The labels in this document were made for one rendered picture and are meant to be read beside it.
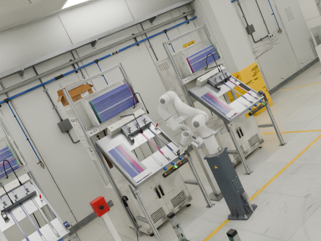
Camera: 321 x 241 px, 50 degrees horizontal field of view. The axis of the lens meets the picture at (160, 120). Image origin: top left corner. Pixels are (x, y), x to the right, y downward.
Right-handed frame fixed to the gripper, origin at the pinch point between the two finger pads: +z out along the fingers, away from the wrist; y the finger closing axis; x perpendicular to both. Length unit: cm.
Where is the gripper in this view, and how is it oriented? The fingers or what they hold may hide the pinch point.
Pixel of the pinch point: (181, 152)
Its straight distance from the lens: 369.6
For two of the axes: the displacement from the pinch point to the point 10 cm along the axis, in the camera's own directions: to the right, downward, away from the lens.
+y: 7.5, -4.5, 4.9
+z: -0.9, 6.6, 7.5
